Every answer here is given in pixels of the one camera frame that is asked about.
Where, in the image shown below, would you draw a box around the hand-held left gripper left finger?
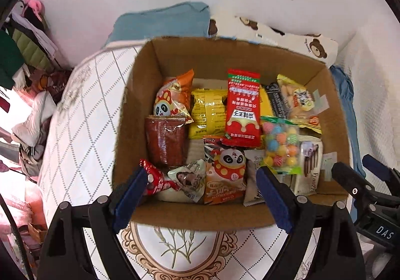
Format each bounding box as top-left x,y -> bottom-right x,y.
37,166 -> 149,280

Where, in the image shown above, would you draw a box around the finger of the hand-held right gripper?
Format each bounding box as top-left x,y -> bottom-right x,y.
331,162 -> 400,205
362,154 -> 400,188

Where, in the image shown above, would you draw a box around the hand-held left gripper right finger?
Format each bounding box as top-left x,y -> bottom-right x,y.
256,166 -> 366,280

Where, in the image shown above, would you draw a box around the small red snack packet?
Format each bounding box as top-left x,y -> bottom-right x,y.
139,159 -> 180,196

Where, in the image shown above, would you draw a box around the pale grey snack packet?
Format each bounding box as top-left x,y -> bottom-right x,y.
243,149 -> 266,206

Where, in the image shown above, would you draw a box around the white chocolate stick biscuit packet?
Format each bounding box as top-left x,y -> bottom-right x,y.
289,134 -> 324,194

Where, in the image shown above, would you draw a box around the clear bag of colourful candies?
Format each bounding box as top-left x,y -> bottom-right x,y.
260,116 -> 302,175

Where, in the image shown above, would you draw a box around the large orange panda snack packet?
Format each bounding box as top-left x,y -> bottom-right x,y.
203,139 -> 248,205

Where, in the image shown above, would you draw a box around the white portrait snack packet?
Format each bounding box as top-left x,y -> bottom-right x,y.
156,159 -> 207,204

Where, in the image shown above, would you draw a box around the brown foil snack packet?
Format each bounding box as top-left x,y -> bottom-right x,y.
144,115 -> 187,168

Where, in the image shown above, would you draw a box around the cardboard box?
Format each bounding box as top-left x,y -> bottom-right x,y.
112,37 -> 357,232

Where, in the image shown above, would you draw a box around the tall red snack packet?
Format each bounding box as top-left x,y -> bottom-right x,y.
222,69 -> 262,147

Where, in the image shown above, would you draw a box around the white waffle blanket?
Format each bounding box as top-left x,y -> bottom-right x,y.
337,17 -> 400,174

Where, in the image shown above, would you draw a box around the blue bedsheet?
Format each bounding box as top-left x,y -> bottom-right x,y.
329,65 -> 366,230

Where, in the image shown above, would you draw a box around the yellow packet with orange label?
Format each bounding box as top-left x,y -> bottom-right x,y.
276,74 -> 322,134

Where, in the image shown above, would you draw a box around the long yellow snack packet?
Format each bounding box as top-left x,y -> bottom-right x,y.
259,86 -> 274,118

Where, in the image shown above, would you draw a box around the black striped snack packet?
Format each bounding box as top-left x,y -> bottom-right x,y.
265,82 -> 290,119

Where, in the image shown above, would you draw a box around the small orange panda snack packet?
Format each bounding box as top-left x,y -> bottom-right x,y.
153,69 -> 195,124

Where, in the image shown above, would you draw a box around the plain yellow snack packet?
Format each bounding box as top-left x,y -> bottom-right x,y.
189,88 -> 229,138

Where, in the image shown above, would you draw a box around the white clothes pile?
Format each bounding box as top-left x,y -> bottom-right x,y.
12,92 -> 57,147

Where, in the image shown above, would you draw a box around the brown patterned cloth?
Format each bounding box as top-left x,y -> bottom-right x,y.
31,70 -> 72,102

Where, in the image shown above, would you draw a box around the bear print pillow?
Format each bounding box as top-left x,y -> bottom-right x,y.
209,16 -> 340,68

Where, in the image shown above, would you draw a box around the pile of clothes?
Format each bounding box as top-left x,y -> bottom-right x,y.
0,0 -> 76,90

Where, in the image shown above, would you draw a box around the blue towel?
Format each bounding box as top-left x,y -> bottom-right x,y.
106,2 -> 211,49

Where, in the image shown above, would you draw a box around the olive puffer vest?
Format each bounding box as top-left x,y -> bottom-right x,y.
12,28 -> 51,71

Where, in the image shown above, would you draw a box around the dark green garment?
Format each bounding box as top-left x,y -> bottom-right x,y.
0,30 -> 26,90

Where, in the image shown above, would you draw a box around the pink plush toy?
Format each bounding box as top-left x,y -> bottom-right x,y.
17,0 -> 43,15

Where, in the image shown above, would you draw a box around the black cable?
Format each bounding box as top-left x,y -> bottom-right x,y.
0,194 -> 35,280

